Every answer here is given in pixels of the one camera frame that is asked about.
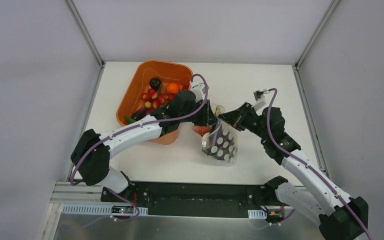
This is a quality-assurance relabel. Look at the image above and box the toy watermelon slice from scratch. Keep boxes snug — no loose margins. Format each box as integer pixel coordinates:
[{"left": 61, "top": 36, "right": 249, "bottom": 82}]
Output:
[{"left": 192, "top": 125, "right": 212, "bottom": 137}]

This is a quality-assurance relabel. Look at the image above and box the beige toy bun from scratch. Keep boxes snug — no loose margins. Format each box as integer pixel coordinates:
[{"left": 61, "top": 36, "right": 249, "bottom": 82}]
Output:
[{"left": 201, "top": 132, "right": 211, "bottom": 149}]

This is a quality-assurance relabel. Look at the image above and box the clear zip top bag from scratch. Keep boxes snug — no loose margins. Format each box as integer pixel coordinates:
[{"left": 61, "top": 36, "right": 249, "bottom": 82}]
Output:
[{"left": 192, "top": 103, "right": 238, "bottom": 166}]

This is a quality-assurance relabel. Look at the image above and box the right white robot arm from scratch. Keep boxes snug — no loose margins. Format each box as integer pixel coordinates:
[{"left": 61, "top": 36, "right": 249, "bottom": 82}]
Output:
[{"left": 219, "top": 98, "right": 373, "bottom": 240}]

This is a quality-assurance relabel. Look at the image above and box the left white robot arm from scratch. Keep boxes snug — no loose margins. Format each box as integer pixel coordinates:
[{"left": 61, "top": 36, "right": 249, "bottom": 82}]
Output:
[{"left": 69, "top": 83, "right": 210, "bottom": 203}]

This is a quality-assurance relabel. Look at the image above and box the orange toy tangerine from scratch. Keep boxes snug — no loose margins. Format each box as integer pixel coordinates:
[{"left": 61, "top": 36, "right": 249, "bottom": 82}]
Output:
[{"left": 166, "top": 82, "right": 181, "bottom": 95}]

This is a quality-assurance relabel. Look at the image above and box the dark toy plum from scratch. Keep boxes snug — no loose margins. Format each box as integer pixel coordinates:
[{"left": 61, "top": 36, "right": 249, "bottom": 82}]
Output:
[{"left": 149, "top": 77, "right": 162, "bottom": 91}]

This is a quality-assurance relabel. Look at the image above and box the small purple toy eggplant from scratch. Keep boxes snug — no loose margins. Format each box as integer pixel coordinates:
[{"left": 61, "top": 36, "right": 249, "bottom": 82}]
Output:
[{"left": 130, "top": 106, "right": 149, "bottom": 121}]

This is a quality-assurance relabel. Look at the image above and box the green toy cucumber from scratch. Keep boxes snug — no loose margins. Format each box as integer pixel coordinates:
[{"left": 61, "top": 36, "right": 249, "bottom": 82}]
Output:
[{"left": 124, "top": 116, "right": 136, "bottom": 124}]

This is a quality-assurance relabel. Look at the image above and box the orange plastic bin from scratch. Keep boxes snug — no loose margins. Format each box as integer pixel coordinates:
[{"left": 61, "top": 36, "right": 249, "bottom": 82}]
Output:
[{"left": 116, "top": 60, "right": 193, "bottom": 127}]

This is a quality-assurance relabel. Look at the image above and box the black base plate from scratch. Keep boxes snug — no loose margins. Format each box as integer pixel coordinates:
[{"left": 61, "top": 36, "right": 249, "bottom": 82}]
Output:
[{"left": 100, "top": 181, "right": 296, "bottom": 220}]

